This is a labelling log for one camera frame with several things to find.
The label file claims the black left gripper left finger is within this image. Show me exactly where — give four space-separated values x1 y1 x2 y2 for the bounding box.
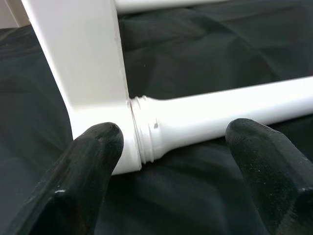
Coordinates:
0 121 125 235

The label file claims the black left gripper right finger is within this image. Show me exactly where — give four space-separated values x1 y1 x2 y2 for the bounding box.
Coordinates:
224 118 313 235

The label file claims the white tapered table leg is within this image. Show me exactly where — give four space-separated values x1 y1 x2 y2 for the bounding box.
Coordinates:
131 75 313 165
114 0 229 14

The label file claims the white plastic table top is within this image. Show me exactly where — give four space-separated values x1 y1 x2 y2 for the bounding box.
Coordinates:
21 0 143 176

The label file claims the black table cloth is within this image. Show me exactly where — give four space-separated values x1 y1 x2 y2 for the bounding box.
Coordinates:
0 0 313 235

